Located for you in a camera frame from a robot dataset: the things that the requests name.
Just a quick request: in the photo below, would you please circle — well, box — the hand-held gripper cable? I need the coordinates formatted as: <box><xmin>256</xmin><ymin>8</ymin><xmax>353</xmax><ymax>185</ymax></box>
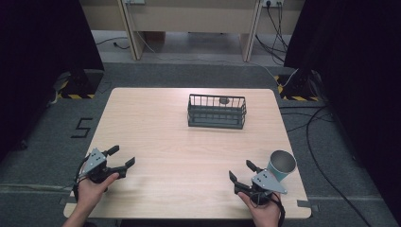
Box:
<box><xmin>256</xmin><ymin>190</ymin><xmax>287</xmax><ymax>227</ymax></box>
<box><xmin>71</xmin><ymin>154</ymin><xmax>93</xmax><ymax>202</ymax></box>

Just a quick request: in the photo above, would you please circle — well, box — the right hand-held gripper cable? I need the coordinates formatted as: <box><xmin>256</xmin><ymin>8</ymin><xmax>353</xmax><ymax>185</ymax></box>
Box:
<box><xmin>256</xmin><ymin>190</ymin><xmax>287</xmax><ymax>227</ymax></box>

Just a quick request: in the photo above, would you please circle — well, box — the person's right hand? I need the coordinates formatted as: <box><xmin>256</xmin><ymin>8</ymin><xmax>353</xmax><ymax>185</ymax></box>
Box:
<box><xmin>236</xmin><ymin>190</ymin><xmax>284</xmax><ymax>227</ymax></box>

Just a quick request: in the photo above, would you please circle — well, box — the bundle of black cables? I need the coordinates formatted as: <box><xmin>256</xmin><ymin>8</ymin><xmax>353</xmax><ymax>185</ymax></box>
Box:
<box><xmin>254</xmin><ymin>2</ymin><xmax>290</xmax><ymax>66</ymax></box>

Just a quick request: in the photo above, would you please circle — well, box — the black curtain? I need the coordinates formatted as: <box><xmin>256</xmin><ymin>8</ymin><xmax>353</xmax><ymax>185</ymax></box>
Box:
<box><xmin>0</xmin><ymin>0</ymin><xmax>106</xmax><ymax>163</ymax></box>
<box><xmin>283</xmin><ymin>0</ymin><xmax>401</xmax><ymax>218</ymax></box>

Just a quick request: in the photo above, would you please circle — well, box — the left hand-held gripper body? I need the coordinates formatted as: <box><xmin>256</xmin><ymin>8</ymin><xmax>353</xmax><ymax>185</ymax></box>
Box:
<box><xmin>78</xmin><ymin>147</ymin><xmax>125</xmax><ymax>184</ymax></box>

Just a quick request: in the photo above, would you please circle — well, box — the left hand-held gripper cable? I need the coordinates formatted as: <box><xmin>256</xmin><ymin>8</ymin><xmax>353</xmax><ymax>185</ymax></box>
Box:
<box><xmin>71</xmin><ymin>154</ymin><xmax>93</xmax><ymax>202</ymax></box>

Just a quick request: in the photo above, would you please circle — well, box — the teal paper cup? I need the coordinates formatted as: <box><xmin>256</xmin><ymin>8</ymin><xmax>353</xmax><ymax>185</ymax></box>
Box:
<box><xmin>266</xmin><ymin>149</ymin><xmax>298</xmax><ymax>183</ymax></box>

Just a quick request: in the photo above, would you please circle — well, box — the black stand base hazard tape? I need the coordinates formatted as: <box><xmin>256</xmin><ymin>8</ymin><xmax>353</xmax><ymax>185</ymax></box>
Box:
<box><xmin>274</xmin><ymin>68</ymin><xmax>323</xmax><ymax>102</ymax></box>
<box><xmin>54</xmin><ymin>68</ymin><xmax>105</xmax><ymax>100</ymax></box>

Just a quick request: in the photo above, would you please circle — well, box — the beige wooden desk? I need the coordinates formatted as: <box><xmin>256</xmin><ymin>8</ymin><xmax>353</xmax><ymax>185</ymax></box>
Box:
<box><xmin>78</xmin><ymin>0</ymin><xmax>306</xmax><ymax>62</ymax></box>

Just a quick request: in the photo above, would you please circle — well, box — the short black floor cable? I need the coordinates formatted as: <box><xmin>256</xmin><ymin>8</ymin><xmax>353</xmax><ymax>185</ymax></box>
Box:
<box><xmin>95</xmin><ymin>36</ymin><xmax>131</xmax><ymax>51</ymax></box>

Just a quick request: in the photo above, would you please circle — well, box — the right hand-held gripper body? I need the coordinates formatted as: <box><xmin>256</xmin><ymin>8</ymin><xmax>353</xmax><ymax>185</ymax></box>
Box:
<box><xmin>234</xmin><ymin>168</ymin><xmax>288</xmax><ymax>206</ymax></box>

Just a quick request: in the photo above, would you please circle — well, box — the person's left hand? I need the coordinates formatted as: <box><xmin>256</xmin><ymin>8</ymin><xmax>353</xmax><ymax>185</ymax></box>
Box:
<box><xmin>75</xmin><ymin>172</ymin><xmax>121</xmax><ymax>212</ymax></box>

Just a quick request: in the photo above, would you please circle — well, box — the white wall socket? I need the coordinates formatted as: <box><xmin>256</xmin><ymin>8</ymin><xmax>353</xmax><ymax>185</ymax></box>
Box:
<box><xmin>262</xmin><ymin>0</ymin><xmax>286</xmax><ymax>8</ymax></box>

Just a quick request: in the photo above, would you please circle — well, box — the dark green wire basket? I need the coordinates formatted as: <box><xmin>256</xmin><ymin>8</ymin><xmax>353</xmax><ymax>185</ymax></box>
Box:
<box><xmin>186</xmin><ymin>93</ymin><xmax>248</xmax><ymax>131</ymax></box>

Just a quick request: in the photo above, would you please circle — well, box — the long black floor cable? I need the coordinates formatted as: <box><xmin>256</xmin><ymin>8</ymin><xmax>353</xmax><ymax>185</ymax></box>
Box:
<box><xmin>305</xmin><ymin>105</ymin><xmax>375</xmax><ymax>227</ymax></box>

